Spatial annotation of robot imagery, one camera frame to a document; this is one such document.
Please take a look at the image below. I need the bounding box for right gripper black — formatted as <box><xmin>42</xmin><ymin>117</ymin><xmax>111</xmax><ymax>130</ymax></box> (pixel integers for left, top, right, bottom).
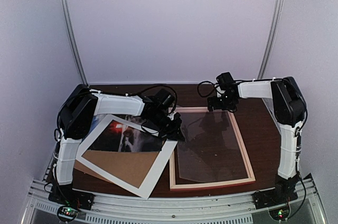
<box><xmin>208</xmin><ymin>93</ymin><xmax>237</xmax><ymax>111</ymax></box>

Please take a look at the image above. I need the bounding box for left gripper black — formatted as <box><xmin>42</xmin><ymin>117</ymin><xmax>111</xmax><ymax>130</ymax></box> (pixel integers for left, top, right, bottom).
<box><xmin>148</xmin><ymin>111</ymin><xmax>185</xmax><ymax>142</ymax></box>

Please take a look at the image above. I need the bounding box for clear acrylic sheet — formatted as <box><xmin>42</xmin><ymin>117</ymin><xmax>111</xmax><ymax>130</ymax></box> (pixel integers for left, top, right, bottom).
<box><xmin>176</xmin><ymin>111</ymin><xmax>248</xmax><ymax>183</ymax></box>

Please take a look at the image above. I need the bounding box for pink wooden picture frame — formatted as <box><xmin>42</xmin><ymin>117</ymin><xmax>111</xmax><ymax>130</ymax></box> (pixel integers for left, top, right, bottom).
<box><xmin>169</xmin><ymin>107</ymin><xmax>256</xmax><ymax>191</ymax></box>

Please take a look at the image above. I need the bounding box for dalmatian dog photo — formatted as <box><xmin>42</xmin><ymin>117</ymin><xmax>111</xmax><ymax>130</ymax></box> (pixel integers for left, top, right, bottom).
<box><xmin>89</xmin><ymin>120</ymin><xmax>165</xmax><ymax>152</ymax></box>

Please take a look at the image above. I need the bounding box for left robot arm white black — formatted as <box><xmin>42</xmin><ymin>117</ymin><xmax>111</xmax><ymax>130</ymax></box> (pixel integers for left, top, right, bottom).
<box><xmin>53</xmin><ymin>84</ymin><xmax>185</xmax><ymax>205</ymax></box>

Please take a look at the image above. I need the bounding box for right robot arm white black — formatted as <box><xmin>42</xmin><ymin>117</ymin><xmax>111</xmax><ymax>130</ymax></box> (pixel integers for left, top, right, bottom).
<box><xmin>207</xmin><ymin>72</ymin><xmax>308</xmax><ymax>204</ymax></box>

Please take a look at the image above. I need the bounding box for brown backing board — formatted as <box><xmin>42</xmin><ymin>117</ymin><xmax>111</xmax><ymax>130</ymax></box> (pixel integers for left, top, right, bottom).
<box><xmin>83</xmin><ymin>150</ymin><xmax>159</xmax><ymax>188</ymax></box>

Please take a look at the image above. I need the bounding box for right circuit board with leds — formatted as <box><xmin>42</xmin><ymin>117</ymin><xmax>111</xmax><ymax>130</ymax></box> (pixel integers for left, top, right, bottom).
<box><xmin>269</xmin><ymin>207</ymin><xmax>290</xmax><ymax>221</ymax></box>

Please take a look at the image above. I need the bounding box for circuit board with leds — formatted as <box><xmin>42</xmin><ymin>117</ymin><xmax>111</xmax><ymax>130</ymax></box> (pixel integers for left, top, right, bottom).
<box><xmin>269</xmin><ymin>207</ymin><xmax>290</xmax><ymax>221</ymax></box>
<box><xmin>57</xmin><ymin>206</ymin><xmax>79</xmax><ymax>222</ymax></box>

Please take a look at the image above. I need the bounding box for left circuit board with leds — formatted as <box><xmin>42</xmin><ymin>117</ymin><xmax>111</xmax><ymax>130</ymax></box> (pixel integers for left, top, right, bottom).
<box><xmin>57</xmin><ymin>206</ymin><xmax>79</xmax><ymax>222</ymax></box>

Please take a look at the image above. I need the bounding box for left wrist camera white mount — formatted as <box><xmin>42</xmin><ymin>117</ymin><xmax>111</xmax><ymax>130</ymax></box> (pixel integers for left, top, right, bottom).
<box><xmin>167</xmin><ymin>111</ymin><xmax>180</xmax><ymax>121</ymax></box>

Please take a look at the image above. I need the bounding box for left black cable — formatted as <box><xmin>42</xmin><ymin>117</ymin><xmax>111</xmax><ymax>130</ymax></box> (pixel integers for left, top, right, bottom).
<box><xmin>126</xmin><ymin>83</ymin><xmax>178</xmax><ymax>114</ymax></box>

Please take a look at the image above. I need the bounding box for right aluminium corner post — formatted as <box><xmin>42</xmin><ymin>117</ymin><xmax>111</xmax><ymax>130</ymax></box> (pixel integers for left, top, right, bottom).
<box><xmin>258</xmin><ymin>0</ymin><xmax>285</xmax><ymax>79</ymax></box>

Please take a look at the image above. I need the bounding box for aluminium corner post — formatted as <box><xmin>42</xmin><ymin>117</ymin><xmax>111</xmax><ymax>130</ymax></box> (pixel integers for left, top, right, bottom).
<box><xmin>60</xmin><ymin>0</ymin><xmax>88</xmax><ymax>85</ymax></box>
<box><xmin>258</xmin><ymin>0</ymin><xmax>285</xmax><ymax>79</ymax></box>

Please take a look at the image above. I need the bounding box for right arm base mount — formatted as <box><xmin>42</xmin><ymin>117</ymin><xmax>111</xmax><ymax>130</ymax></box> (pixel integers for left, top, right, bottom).
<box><xmin>252</xmin><ymin>179</ymin><xmax>298</xmax><ymax>209</ymax></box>

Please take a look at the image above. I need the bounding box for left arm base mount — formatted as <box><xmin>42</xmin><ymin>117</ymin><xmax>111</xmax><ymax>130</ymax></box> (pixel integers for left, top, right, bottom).
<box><xmin>48</xmin><ymin>182</ymin><xmax>95</xmax><ymax>210</ymax></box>

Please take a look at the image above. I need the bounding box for left aluminium corner post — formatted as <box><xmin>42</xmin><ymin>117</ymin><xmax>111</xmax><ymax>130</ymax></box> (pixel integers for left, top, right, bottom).
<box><xmin>60</xmin><ymin>0</ymin><xmax>88</xmax><ymax>85</ymax></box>

